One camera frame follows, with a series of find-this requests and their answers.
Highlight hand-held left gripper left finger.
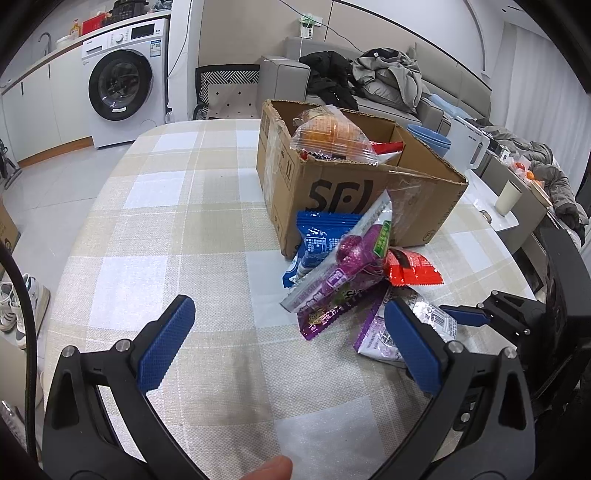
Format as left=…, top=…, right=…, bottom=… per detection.
left=44, top=295, right=197, bottom=480

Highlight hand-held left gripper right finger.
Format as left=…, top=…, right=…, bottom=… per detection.
left=383, top=298, right=536, bottom=480

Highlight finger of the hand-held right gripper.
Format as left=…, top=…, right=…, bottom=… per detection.
left=438, top=290, right=548, bottom=345

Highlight silver printed snack packet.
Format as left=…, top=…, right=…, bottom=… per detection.
left=403, top=288, right=459, bottom=343

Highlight purple and white snack packet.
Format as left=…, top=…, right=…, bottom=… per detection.
left=353, top=298, right=409, bottom=370

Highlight dark purple snack packet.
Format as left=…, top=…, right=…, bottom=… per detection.
left=297, top=281, right=387, bottom=343

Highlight purple fruit print snack packet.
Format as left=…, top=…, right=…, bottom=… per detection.
left=280, top=189, right=394, bottom=311

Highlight blue snack packet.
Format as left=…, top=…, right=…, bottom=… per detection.
left=281, top=210, right=363, bottom=289

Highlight large brown cardboard box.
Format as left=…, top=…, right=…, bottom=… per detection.
left=256, top=99, right=469, bottom=260

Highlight clear orange bread packet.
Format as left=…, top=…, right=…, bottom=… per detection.
left=290, top=104, right=380, bottom=166

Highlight person's left hand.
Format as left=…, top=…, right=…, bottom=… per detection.
left=240, top=456, right=294, bottom=480

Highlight cream cup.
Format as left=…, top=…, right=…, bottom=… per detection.
left=496, top=180, right=523, bottom=217

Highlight grey padded coat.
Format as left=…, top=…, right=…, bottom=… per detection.
left=517, top=137, right=586, bottom=229

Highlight white green sneaker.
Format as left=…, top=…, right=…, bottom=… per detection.
left=0, top=281, right=21, bottom=334
left=14, top=273, right=51, bottom=350

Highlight white electric kettle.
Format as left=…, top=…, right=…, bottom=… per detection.
left=448, top=115, right=489, bottom=173

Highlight small brown cardboard box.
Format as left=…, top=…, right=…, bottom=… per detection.
left=0, top=198, right=22, bottom=253

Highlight white curtain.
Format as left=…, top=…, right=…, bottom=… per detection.
left=505, top=21, right=591, bottom=160

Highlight grey jacket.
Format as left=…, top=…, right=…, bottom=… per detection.
left=352, top=48, right=424, bottom=114

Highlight black white patterned chair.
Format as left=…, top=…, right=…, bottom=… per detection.
left=194, top=65, right=262, bottom=121

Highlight white washing machine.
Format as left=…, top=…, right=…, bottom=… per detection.
left=81, top=17, right=171, bottom=150

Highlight white kitchen counter cabinets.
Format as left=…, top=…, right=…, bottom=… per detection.
left=0, top=45, right=96, bottom=164

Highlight black jacket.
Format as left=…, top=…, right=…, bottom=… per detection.
left=299, top=51, right=360, bottom=111

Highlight grey sofa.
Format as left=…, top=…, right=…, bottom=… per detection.
left=259, top=36, right=493, bottom=136

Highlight red box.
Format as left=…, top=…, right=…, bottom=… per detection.
left=81, top=14, right=107, bottom=36

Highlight black cable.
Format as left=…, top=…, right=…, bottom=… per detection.
left=0, top=240, right=40, bottom=468

